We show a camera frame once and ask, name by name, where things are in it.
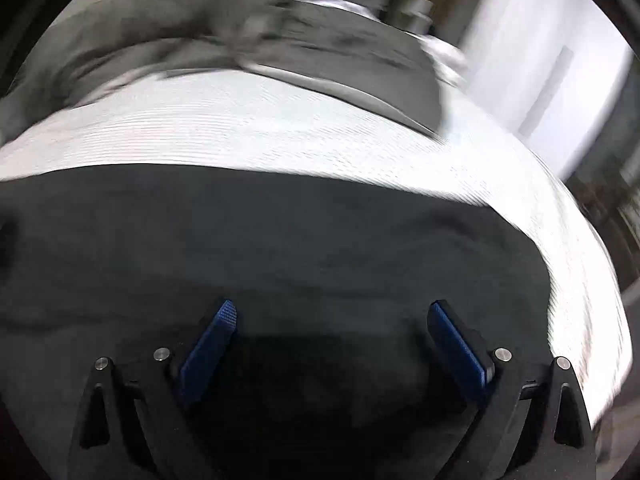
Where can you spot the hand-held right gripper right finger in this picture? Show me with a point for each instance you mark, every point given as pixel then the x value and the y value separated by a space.
pixel 457 350

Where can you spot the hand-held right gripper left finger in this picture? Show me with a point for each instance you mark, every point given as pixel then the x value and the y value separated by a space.
pixel 207 350

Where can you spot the black pants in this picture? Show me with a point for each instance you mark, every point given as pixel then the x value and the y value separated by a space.
pixel 275 240

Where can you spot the white hexagon-pattern mattress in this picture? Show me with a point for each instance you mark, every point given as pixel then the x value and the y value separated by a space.
pixel 300 125

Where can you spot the white wardrobe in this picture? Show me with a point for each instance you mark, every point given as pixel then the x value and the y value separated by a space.
pixel 525 35

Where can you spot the grey-green duvet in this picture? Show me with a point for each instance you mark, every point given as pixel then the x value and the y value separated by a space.
pixel 200 20

